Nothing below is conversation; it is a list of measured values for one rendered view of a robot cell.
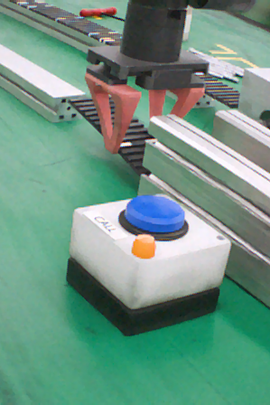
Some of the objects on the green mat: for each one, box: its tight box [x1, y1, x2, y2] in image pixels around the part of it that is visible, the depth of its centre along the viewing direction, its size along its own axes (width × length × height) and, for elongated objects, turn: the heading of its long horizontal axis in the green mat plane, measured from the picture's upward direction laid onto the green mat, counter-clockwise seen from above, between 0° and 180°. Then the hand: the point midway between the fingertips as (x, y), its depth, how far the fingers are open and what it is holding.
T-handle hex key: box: [79, 6, 125, 22], centre depth 137 cm, size 16×8×2 cm, turn 27°
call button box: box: [66, 194, 230, 336], centre depth 60 cm, size 8×10×6 cm
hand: (135, 140), depth 81 cm, fingers closed on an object, 5 cm apart
